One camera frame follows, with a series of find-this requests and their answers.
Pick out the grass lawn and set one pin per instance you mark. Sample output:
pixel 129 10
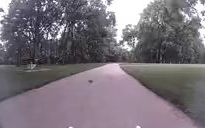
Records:
pixel 180 83
pixel 40 78

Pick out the grey gravel path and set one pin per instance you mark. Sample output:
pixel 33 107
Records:
pixel 100 103

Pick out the picnic table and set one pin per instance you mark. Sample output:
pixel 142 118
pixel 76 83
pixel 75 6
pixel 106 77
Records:
pixel 30 62

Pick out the wood of trees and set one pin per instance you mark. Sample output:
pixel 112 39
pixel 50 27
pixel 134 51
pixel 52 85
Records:
pixel 73 36

